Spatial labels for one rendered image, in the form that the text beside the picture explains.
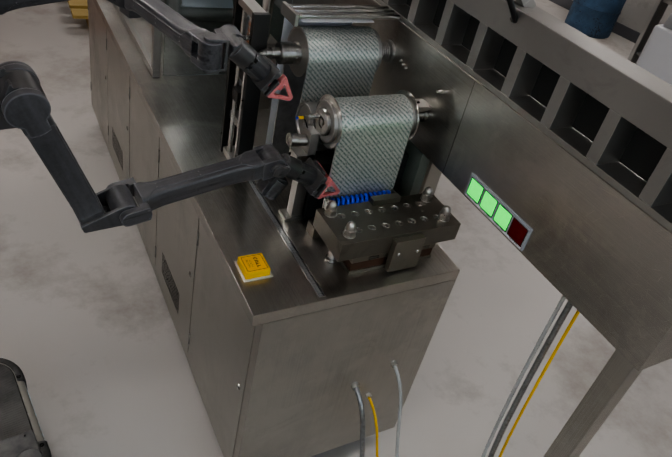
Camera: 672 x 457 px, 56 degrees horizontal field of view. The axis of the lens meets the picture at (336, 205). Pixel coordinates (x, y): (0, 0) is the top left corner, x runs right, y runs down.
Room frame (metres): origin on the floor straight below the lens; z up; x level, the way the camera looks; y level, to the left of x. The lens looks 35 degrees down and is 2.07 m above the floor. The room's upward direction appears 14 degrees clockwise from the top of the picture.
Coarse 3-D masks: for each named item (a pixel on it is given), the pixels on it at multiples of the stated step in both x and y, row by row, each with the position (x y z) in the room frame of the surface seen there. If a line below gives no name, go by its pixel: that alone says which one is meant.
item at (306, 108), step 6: (306, 102) 1.65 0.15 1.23; (312, 102) 1.66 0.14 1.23; (300, 108) 1.67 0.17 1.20; (306, 108) 1.64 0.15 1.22; (312, 108) 1.62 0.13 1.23; (300, 114) 1.66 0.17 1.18; (306, 114) 1.64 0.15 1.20; (300, 120) 1.66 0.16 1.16; (306, 120) 1.62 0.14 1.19; (312, 120) 1.59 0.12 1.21; (300, 126) 1.65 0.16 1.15; (300, 132) 1.65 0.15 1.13
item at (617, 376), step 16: (432, 176) 1.88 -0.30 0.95; (608, 368) 1.17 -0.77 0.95; (624, 368) 1.14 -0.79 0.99; (592, 384) 1.18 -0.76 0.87; (608, 384) 1.15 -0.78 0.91; (624, 384) 1.14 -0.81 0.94; (592, 400) 1.16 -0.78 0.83; (608, 400) 1.13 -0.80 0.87; (576, 416) 1.16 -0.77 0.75; (592, 416) 1.14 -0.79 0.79; (560, 432) 1.17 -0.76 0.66; (576, 432) 1.15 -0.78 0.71; (592, 432) 1.15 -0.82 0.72; (560, 448) 1.15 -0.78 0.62; (576, 448) 1.13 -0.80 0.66
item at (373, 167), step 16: (384, 144) 1.57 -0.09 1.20; (400, 144) 1.61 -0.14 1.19; (336, 160) 1.49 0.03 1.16; (352, 160) 1.52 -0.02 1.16; (368, 160) 1.55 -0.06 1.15; (384, 160) 1.58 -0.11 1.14; (400, 160) 1.62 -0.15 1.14; (336, 176) 1.50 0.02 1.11; (352, 176) 1.53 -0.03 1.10; (368, 176) 1.56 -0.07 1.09; (384, 176) 1.59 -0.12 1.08; (352, 192) 1.54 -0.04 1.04; (368, 192) 1.57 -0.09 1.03
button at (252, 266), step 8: (240, 256) 1.28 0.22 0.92; (248, 256) 1.29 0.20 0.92; (256, 256) 1.29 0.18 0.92; (240, 264) 1.26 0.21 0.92; (248, 264) 1.25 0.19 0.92; (256, 264) 1.26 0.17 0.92; (264, 264) 1.27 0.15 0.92; (248, 272) 1.23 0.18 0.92; (256, 272) 1.23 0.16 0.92; (264, 272) 1.25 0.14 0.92
